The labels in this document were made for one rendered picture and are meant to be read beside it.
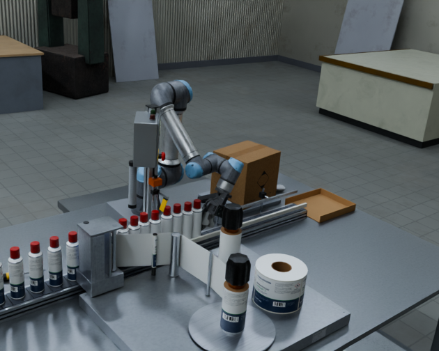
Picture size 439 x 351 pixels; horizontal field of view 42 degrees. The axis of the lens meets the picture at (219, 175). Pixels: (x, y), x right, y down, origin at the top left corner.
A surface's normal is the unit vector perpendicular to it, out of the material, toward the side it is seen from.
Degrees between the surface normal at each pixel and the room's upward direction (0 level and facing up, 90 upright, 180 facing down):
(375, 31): 80
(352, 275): 0
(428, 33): 90
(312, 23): 90
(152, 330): 0
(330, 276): 0
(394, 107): 90
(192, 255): 90
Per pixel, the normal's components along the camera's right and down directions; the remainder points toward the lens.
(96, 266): 0.63, 0.33
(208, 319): 0.07, -0.92
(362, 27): -0.76, 0.02
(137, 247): 0.18, 0.38
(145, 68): 0.62, 0.12
